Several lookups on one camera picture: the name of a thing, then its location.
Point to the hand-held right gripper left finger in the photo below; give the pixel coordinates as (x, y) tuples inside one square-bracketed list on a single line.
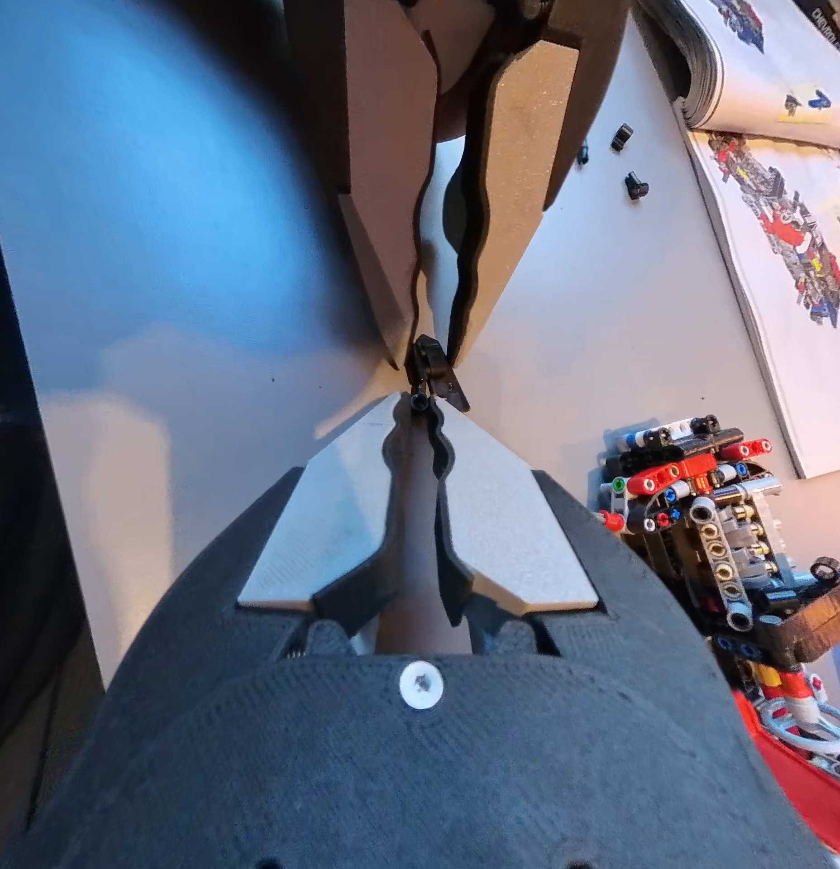
[(325, 529)]

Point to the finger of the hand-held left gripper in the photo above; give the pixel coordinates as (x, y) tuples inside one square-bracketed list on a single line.
[(528, 149), (386, 136)]

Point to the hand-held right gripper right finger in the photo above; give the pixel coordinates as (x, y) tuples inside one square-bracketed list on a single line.
[(508, 536)]

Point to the black connector pin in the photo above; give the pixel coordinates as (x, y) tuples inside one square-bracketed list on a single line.
[(418, 402)]

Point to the small black brick assembly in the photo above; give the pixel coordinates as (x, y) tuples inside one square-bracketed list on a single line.
[(430, 363)]

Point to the grey desk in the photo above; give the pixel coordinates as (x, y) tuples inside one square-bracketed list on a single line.
[(630, 305)]

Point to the short black brick pin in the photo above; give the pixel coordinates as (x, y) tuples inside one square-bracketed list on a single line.
[(582, 155)]

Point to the black angled brick piece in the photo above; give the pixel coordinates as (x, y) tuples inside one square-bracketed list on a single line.
[(621, 136)]

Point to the black stubby brick piece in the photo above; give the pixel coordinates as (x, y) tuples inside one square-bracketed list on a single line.
[(636, 184)]

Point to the toy brick car model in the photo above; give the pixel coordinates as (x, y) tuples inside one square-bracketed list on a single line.
[(705, 543)]

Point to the dark printed box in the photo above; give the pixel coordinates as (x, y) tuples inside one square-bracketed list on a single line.
[(834, 13)]

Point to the building instruction booklet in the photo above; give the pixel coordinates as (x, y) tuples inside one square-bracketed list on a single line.
[(786, 237)]

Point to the person's dark clothing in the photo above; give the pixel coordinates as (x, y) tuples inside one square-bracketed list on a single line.
[(19, 543)]

